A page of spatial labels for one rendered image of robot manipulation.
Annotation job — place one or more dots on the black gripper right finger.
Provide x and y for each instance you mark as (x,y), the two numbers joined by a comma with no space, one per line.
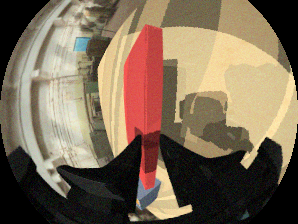
(190,173)

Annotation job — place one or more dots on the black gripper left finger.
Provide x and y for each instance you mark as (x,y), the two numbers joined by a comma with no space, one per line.
(118,179)

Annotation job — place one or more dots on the red lid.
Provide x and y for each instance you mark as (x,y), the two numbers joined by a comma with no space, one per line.
(143,98)

